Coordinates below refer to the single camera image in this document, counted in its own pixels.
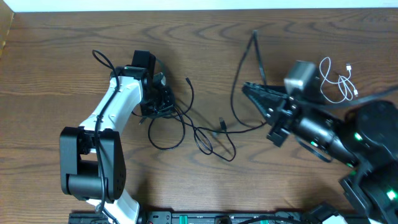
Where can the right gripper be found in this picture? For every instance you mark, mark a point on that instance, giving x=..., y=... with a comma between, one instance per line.
x=267, y=99

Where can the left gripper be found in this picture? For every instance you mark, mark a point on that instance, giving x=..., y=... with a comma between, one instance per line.
x=168, y=105

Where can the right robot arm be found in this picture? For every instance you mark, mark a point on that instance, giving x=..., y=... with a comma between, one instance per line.
x=361, y=134

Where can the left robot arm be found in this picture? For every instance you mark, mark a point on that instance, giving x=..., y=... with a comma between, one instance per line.
x=92, y=165

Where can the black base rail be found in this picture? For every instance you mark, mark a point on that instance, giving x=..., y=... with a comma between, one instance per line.
x=197, y=218

